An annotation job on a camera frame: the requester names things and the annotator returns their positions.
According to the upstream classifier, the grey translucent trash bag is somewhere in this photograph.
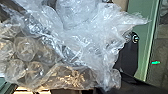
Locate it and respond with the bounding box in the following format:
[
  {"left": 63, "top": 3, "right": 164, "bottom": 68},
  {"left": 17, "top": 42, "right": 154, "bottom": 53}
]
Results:
[{"left": 0, "top": 0, "right": 150, "bottom": 93}]

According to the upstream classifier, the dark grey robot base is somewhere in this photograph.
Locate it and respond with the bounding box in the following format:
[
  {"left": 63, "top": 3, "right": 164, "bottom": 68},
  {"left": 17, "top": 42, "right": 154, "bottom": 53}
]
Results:
[{"left": 111, "top": 30, "right": 141, "bottom": 79}]

